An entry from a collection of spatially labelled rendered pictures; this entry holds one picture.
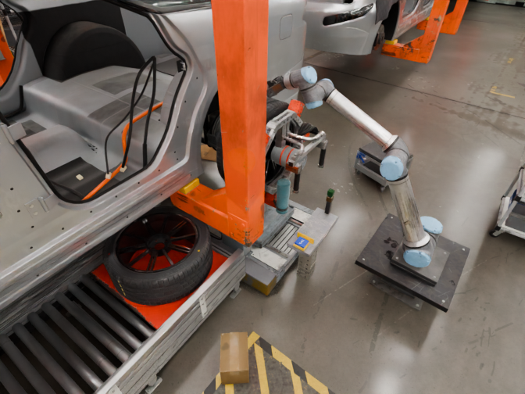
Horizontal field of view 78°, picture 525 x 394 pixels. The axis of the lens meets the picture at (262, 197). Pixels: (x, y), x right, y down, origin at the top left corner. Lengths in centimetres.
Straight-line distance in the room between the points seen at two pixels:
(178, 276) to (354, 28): 355
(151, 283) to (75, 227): 51
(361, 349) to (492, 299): 109
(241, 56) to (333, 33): 316
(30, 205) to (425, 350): 230
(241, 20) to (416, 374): 211
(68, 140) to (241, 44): 154
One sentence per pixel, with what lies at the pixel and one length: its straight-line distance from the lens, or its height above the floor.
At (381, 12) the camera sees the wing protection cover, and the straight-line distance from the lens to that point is 469.
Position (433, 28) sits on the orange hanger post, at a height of 97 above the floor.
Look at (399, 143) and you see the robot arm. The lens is 196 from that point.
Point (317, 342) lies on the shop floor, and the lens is 231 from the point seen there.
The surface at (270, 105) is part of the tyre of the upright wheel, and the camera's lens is 209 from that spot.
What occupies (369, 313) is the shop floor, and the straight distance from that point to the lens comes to 250.
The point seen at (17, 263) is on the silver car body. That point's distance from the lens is 178.
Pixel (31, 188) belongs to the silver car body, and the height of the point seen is 121.
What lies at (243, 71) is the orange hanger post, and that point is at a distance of 141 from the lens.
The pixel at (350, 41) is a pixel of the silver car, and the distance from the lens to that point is 455.
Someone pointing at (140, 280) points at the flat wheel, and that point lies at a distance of 201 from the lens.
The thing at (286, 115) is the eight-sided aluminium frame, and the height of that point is 110.
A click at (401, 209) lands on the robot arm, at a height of 83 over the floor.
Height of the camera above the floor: 205
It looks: 40 degrees down
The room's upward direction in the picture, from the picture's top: 1 degrees clockwise
